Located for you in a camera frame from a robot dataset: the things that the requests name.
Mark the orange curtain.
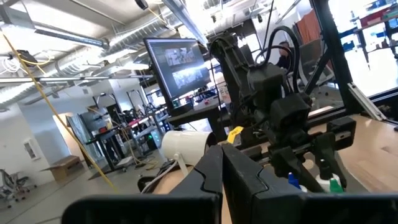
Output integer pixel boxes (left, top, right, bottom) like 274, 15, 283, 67
295, 9, 323, 45

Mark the black box on desk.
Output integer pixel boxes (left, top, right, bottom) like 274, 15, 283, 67
169, 102, 195, 118

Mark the white wipes canister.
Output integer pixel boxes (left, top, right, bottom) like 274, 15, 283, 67
218, 83, 233, 105

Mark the overhead rig light bar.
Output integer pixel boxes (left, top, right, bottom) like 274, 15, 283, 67
161, 0, 208, 47

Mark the person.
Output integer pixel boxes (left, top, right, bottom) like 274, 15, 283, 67
275, 41, 294, 70

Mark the computer tower with lights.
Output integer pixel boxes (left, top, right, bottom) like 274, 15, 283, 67
146, 132, 162, 152

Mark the silver spiral ventilation duct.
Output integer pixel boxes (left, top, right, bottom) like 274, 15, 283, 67
0, 12, 177, 105

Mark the brown cardboard box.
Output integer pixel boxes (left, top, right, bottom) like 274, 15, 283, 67
40, 155, 84, 182

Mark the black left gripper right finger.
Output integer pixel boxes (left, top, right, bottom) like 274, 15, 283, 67
221, 143, 398, 224

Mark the grey horizontal ceiling rail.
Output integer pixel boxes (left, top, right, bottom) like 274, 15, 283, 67
0, 74, 155, 84

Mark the yellow hanging cable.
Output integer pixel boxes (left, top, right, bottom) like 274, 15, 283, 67
1, 30, 118, 193

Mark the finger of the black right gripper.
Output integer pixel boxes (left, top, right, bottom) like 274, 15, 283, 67
313, 132, 348, 189
270, 146, 324, 192

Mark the grey office chair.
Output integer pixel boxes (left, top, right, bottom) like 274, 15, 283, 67
0, 169, 37, 208

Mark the dark computer desk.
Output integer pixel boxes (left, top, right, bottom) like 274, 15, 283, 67
166, 104, 229, 144

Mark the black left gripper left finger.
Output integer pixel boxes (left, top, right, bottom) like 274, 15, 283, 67
61, 144, 224, 224

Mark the blue-cap food coloring bottle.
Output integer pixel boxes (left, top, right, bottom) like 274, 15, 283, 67
287, 172, 308, 193

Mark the white projector cable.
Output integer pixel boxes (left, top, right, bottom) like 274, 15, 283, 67
141, 160, 178, 194

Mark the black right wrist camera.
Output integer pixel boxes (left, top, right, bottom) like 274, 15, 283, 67
269, 93, 312, 130

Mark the large dark display screen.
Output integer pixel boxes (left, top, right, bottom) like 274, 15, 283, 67
66, 107, 108, 150

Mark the black computer monitor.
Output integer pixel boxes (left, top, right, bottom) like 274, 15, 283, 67
143, 37, 212, 110

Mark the white wall panel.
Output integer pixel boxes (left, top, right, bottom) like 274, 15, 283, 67
23, 138, 42, 161

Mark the black-cap food coloring bottle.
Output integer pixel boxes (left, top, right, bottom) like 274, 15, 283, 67
315, 159, 342, 193

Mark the yellow cable tag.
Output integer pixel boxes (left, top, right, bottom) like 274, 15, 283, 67
226, 126, 244, 144

